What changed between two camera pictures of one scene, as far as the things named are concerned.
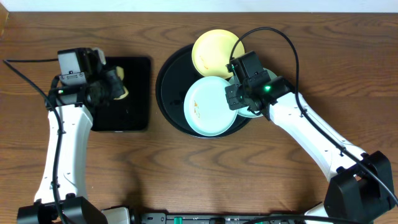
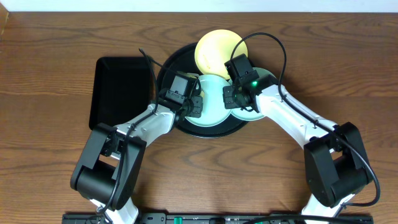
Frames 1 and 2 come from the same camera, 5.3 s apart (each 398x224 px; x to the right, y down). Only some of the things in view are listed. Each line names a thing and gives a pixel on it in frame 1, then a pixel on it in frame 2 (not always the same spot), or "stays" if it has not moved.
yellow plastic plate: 212,50 stays
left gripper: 115,83 -> 195,106
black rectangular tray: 132,112 stays
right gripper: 232,103 stays
